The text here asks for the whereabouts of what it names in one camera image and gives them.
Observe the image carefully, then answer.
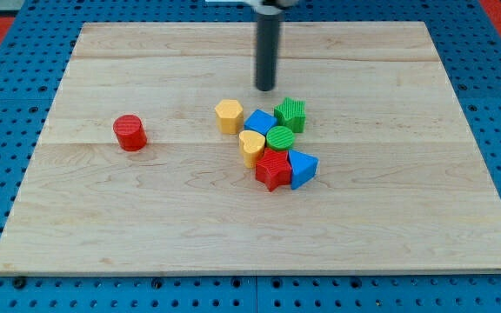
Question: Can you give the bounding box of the blue triangle block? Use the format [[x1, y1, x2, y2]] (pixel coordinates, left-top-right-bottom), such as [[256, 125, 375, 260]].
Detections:
[[288, 150, 318, 190]]

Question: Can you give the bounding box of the green star block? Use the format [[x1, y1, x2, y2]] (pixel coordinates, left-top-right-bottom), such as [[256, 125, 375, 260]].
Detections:
[[274, 97, 306, 133]]

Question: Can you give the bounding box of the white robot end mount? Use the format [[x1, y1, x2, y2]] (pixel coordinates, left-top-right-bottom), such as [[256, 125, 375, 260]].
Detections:
[[205, 0, 298, 15]]

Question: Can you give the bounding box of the red cylinder block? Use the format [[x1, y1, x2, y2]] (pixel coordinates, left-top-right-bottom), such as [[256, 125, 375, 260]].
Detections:
[[112, 114, 147, 151]]

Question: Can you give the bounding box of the green cylinder block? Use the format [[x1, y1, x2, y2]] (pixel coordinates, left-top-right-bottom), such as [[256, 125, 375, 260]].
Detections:
[[266, 126, 295, 151]]

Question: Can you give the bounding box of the wooden board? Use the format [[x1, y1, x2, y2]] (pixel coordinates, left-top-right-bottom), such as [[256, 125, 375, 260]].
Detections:
[[0, 22, 501, 276]]

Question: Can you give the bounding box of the yellow heart block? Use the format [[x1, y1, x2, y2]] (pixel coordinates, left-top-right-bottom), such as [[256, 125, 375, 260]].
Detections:
[[238, 130, 266, 169]]

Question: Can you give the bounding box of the red star block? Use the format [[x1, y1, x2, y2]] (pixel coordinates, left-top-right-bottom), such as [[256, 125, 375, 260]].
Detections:
[[255, 148, 292, 191]]

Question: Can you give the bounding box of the yellow hexagon block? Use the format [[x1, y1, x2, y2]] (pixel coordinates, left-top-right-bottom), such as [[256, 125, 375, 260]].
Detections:
[[215, 99, 244, 135]]

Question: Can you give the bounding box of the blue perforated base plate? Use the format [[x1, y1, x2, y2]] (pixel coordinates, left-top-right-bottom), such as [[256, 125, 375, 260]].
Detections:
[[0, 0, 501, 312]]

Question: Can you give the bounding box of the blue cube block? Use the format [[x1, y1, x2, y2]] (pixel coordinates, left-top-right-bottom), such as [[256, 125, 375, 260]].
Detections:
[[244, 110, 277, 136]]

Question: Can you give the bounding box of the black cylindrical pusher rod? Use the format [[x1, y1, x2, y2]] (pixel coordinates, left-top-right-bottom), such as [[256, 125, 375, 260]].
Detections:
[[255, 13, 282, 91]]

